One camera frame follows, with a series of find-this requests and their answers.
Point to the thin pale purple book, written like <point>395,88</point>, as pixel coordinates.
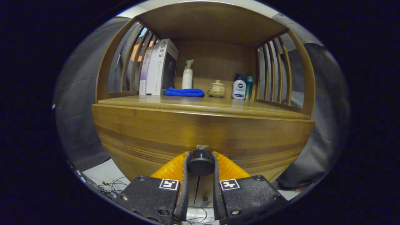
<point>143,75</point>

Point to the white lotion bottle blue cap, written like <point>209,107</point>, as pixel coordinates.
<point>239,89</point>

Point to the wooden cabinet door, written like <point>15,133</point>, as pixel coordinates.
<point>193,190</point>
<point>206,187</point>

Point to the teal slim bottle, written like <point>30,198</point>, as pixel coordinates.
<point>249,86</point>

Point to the blue folded towel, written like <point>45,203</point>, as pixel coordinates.
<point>184,92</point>

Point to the wooden countertop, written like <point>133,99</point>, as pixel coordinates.
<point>218,104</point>

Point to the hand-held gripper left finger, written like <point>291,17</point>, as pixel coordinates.
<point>185,193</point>

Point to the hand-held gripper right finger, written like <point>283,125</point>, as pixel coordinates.
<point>217,193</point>

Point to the thick white book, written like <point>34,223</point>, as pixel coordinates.
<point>157,72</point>

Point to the beige lidded ceramic teacup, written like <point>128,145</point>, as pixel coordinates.
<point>217,88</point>

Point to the white pump bottle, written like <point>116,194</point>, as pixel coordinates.
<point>187,79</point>

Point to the wooden cabinet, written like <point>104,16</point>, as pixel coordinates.
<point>215,59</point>

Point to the wooden drawer with black knob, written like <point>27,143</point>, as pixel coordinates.
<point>156,131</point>

